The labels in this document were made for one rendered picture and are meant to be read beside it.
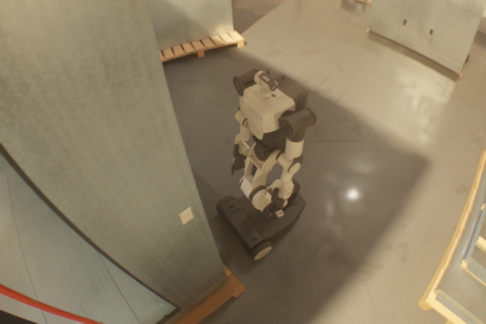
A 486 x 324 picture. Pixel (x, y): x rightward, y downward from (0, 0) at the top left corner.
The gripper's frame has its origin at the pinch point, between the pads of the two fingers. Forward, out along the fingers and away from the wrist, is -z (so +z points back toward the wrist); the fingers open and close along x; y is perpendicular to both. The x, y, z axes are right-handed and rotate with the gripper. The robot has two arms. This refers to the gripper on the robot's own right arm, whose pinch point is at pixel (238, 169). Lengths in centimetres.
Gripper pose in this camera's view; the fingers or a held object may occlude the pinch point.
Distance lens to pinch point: 209.3
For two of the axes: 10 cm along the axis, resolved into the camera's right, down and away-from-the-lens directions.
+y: 5.5, 5.9, -5.9
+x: -8.3, 2.8, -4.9
